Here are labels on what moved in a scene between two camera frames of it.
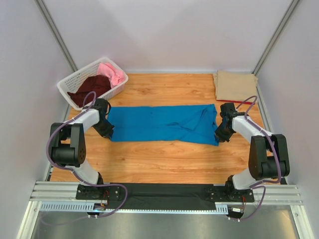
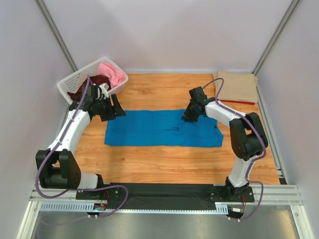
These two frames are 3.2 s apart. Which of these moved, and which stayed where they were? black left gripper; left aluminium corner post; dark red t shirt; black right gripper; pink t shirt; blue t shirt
Moved: black left gripper; black right gripper; blue t shirt
Stayed: dark red t shirt; pink t shirt; left aluminium corner post
